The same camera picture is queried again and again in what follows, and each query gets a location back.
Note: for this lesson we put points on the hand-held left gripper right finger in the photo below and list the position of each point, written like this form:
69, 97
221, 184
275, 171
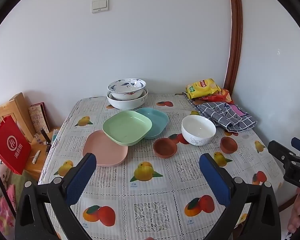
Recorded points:
215, 180

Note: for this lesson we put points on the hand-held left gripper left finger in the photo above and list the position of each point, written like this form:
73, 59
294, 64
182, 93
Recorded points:
80, 177

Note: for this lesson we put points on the small brown bowl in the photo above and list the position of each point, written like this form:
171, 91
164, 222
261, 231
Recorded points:
228, 145
165, 148

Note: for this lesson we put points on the white bowl with grey pattern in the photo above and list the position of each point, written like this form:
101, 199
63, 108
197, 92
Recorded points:
198, 130

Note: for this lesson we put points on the light blue square plate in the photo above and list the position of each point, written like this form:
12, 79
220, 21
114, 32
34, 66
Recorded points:
157, 121

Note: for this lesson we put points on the person's right hand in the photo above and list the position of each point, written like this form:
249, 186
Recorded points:
294, 217

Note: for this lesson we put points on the pink square plate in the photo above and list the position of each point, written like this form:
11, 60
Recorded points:
102, 152

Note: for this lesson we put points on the small dark tube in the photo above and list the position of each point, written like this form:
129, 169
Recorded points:
47, 149

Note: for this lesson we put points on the small white tube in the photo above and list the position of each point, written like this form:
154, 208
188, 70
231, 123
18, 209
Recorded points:
36, 156

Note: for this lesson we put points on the small black bottle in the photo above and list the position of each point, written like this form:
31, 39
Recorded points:
45, 136

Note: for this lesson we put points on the grey checked cloth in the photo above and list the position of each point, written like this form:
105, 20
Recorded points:
225, 117

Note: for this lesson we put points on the fruit printed tablecloth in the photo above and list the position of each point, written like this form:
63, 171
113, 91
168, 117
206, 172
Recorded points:
150, 200

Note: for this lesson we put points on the green square plate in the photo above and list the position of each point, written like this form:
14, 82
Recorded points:
126, 127

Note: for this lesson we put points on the brown patterned book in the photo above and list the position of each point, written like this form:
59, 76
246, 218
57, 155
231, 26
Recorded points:
39, 117

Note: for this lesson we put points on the pink paper sheet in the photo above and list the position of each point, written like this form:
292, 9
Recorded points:
236, 109

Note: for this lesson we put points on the red paper bag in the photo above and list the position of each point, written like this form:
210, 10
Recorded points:
11, 147

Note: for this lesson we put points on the pink printed blanket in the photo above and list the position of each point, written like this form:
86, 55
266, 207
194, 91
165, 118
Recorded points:
3, 212

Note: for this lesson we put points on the red snack bag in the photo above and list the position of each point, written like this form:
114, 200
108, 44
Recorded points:
223, 96

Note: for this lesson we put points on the large white bowl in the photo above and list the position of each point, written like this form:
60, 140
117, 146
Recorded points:
126, 103

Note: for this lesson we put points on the wooden chair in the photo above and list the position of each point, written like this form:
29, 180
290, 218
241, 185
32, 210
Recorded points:
18, 107

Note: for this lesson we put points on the yellow chip bag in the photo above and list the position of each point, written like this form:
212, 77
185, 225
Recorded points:
202, 87

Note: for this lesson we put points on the blue crane patterned bowl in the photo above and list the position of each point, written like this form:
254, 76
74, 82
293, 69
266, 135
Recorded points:
126, 87

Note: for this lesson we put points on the brown wooden door frame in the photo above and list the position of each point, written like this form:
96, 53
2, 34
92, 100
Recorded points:
235, 42

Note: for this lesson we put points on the white light switch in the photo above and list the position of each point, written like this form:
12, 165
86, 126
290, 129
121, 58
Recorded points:
100, 5

